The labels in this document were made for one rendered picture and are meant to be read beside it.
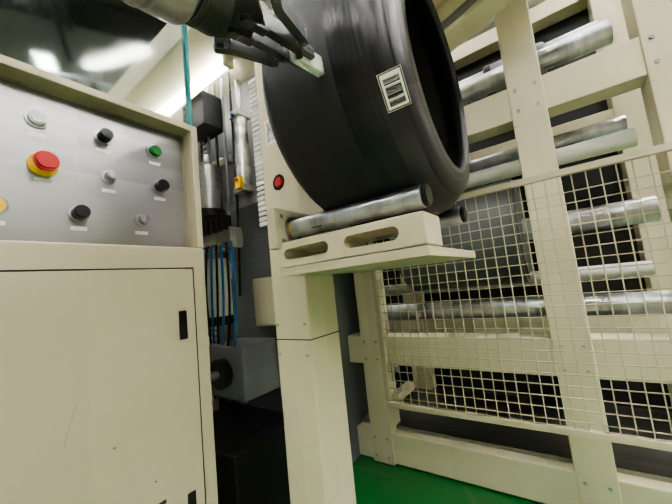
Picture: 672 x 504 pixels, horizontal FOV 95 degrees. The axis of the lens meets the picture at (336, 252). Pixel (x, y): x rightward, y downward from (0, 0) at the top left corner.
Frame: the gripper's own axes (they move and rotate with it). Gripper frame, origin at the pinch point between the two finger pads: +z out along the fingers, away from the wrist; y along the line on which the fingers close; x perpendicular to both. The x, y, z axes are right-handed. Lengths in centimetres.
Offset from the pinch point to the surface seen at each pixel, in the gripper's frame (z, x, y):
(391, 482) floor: 55, 121, 34
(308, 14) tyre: 4.5, -10.3, 0.9
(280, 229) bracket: 11.3, 24.1, 23.8
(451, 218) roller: 41, 29, -8
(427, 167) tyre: 17.3, 19.2, -10.8
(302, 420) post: 14, 73, 32
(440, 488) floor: 60, 121, 17
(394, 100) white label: 7.4, 9.2, -10.4
